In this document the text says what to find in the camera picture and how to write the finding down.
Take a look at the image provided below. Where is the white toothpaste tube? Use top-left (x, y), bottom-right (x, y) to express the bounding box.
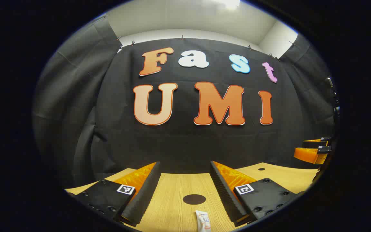
top-left (195, 210), bottom-right (212, 232)

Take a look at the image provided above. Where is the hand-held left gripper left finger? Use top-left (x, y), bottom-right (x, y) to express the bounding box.
top-left (66, 161), bottom-right (162, 227)

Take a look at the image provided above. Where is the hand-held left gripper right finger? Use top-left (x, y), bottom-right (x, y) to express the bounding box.
top-left (209, 160), bottom-right (305, 227)

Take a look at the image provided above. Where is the black backdrop cloth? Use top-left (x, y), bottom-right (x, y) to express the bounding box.
top-left (33, 14), bottom-right (337, 189)

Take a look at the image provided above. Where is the dark round coaster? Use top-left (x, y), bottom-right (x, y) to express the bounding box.
top-left (183, 194), bottom-right (206, 205)

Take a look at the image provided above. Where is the wooden desktop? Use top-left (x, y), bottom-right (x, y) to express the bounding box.
top-left (65, 163), bottom-right (319, 232)

